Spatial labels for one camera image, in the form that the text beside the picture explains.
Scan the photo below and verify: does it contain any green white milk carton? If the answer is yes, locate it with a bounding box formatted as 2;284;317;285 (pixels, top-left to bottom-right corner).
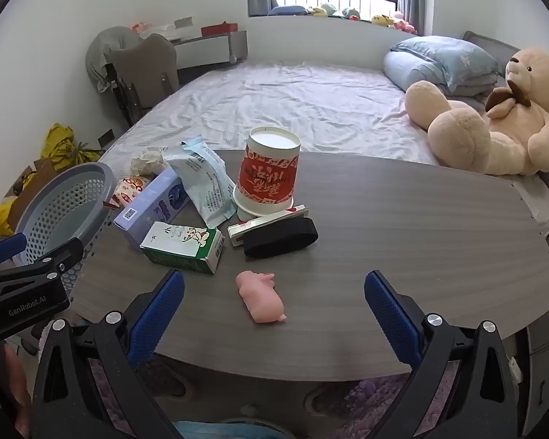
140;221;225;275

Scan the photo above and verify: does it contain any brown cardboard piece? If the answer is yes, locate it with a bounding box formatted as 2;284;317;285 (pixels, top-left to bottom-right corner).
9;158;56;234

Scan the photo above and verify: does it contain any white red packet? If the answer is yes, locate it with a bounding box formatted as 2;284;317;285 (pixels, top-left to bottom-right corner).
227;204;310;250

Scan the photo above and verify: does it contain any grey brown chair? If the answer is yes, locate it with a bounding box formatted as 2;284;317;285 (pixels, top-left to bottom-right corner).
104;33;181;126

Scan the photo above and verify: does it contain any grey clothing on chair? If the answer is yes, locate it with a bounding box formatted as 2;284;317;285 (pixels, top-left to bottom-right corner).
85;26;142;94

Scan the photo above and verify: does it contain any person's left hand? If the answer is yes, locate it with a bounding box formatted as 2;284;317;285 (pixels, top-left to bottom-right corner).
4;343;32;437

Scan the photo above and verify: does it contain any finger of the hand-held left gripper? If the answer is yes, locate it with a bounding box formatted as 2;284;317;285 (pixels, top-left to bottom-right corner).
0;232;28;271
9;237;84;282

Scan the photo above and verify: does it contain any grey perforated plastic basket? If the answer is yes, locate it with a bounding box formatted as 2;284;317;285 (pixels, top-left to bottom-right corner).
15;162;118;293

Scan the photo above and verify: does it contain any large yellow plastic bag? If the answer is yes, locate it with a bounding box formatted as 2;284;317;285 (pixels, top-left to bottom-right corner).
41;123;104;170

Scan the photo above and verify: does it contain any folded light blue quilt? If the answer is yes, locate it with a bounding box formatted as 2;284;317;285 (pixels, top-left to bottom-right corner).
383;50;449;97

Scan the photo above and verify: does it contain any pink plush toy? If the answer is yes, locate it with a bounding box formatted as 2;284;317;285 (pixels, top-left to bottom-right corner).
391;11;417;33

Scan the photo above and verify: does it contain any light blue pillow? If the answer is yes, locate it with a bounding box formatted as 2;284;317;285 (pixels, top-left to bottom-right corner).
390;35;501;94

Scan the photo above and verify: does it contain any small yellow plastic bag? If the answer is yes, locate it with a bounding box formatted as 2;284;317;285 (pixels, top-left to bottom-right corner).
0;196;21;239

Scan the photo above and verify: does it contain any pale purple cardboard box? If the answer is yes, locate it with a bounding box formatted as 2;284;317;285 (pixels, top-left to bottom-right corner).
114;167;190;250

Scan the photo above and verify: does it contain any bed with pale sheet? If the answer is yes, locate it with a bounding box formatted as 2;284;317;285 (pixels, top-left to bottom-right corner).
98;59;549;239

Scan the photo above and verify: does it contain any black oval case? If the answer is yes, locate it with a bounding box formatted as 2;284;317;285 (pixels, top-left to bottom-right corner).
243;216;319;259

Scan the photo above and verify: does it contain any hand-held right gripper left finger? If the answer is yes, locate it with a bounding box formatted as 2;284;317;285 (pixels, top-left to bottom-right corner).
31;271;186;439

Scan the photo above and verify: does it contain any red box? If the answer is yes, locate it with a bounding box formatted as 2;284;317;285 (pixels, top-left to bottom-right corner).
200;22;237;37

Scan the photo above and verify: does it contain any pink pig toy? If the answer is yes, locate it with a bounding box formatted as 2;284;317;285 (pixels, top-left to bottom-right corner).
236;271;287;325

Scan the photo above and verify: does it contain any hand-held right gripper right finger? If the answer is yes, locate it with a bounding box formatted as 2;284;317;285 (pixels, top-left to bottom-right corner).
364;270;520;439

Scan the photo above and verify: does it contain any red white paper noodle cup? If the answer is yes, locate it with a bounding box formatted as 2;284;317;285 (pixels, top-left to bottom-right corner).
233;127;301;222

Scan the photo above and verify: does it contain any large beige teddy bear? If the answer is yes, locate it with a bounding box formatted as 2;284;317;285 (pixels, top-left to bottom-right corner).
405;47;549;177

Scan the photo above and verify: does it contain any white paper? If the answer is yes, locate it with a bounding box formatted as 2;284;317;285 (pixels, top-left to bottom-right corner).
131;146;166;177

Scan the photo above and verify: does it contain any grey desk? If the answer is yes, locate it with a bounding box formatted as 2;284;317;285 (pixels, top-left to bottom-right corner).
171;30;249;71

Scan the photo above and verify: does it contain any grey slipper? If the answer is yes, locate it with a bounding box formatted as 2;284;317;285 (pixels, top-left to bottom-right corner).
304;382;362;417
142;361;188;398

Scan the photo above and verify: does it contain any light blue wet wipe packet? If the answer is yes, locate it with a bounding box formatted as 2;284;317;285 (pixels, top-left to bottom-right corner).
165;135;239;229

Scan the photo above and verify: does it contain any red patterned snack packet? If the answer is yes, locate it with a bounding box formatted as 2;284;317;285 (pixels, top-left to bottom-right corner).
109;176;149;211

